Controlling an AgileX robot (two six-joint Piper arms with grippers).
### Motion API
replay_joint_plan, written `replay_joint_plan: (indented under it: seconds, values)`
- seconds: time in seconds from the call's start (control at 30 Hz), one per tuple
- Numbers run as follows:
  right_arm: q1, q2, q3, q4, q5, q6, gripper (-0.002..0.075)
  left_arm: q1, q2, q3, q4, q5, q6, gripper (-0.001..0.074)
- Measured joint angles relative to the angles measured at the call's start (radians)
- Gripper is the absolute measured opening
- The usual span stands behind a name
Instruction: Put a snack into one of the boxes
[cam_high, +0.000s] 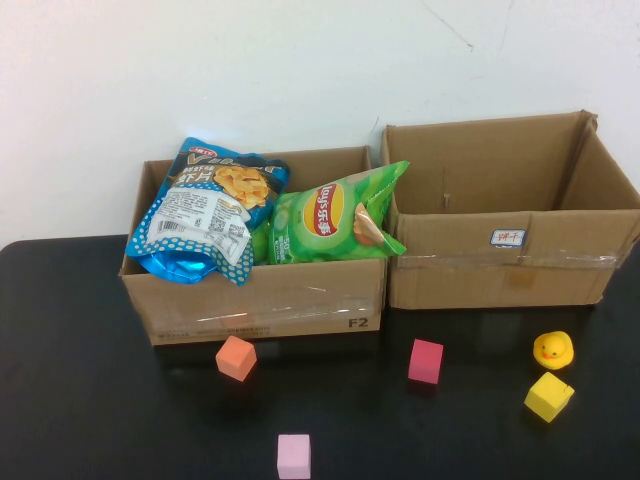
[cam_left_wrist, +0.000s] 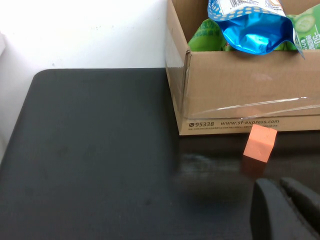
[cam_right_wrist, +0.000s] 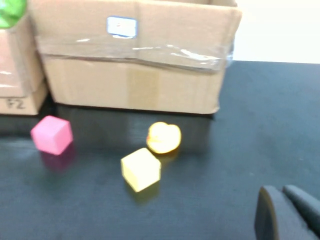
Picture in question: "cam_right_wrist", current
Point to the red foam cube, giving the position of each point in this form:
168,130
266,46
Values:
51,135

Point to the cardboard box with white label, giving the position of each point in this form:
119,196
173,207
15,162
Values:
125,82

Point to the green Lay's chips bag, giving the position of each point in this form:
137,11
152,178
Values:
10,12

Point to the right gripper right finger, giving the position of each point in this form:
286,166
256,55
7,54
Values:
307,205

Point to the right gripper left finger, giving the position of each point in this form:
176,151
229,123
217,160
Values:
277,217

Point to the cardboard box with F2 print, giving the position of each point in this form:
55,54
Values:
17,75

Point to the white label sticker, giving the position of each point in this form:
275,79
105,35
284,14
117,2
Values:
122,27

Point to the yellow rubber duck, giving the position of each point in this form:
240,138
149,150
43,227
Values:
163,137

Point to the yellow foam cube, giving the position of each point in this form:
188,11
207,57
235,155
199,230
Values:
140,168

